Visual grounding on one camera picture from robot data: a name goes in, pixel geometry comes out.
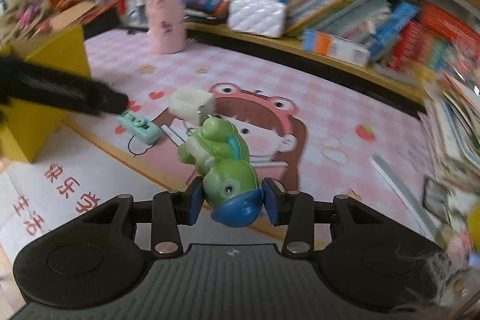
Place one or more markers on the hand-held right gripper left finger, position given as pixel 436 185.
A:
pixel 193 202

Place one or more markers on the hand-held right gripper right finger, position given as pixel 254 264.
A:
pixel 270 202

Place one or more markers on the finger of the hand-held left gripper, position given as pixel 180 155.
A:
pixel 110 100

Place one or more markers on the mint green utility knife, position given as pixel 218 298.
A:
pixel 144 128

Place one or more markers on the green frog toy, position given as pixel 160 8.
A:
pixel 221 162

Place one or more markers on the yellow cardboard box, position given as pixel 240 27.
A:
pixel 33 132

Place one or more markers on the small white tube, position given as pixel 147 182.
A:
pixel 170 134

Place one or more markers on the brown cardboard sheet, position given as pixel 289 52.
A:
pixel 71 15

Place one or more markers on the white cube eraser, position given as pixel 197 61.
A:
pixel 187 102

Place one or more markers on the pink cylindrical cup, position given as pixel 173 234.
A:
pixel 165 20

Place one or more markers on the pink checkered cartoon tablecloth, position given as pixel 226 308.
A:
pixel 318 110

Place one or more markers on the white plastic ruler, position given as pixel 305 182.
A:
pixel 397 185

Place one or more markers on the wooden bookshelf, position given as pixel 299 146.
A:
pixel 292 49

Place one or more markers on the blue and orange box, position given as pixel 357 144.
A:
pixel 333 44

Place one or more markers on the stack of paper booklets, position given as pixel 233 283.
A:
pixel 453 140

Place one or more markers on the grey fuzzy cloth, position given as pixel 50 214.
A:
pixel 450 278

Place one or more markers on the row of colourful books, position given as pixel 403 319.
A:
pixel 337 5

